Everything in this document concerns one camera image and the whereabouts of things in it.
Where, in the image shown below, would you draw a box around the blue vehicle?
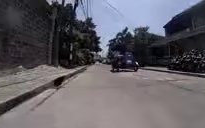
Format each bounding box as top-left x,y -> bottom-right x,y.
110,50 -> 140,73

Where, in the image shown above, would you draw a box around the short pale pole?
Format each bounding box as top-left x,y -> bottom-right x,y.
68,41 -> 74,66

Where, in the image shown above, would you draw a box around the group of trees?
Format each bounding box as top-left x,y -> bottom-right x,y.
107,25 -> 164,66
53,0 -> 103,68

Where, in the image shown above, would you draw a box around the grey concrete road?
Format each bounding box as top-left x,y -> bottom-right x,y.
0,63 -> 205,128

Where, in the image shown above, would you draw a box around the utility pole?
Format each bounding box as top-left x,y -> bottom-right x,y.
48,6 -> 58,66

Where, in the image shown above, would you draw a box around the grey concrete sidewalk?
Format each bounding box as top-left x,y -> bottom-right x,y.
139,65 -> 205,80
0,64 -> 91,119

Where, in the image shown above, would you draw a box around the dark leafy bush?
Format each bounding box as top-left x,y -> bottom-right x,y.
167,48 -> 205,74

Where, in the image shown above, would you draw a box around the dark building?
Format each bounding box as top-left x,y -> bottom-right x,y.
149,0 -> 205,68

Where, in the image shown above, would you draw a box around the overhead wires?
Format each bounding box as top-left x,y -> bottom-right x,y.
73,0 -> 124,19

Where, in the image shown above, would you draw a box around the dark brick wall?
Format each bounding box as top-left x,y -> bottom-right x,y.
0,0 -> 54,73

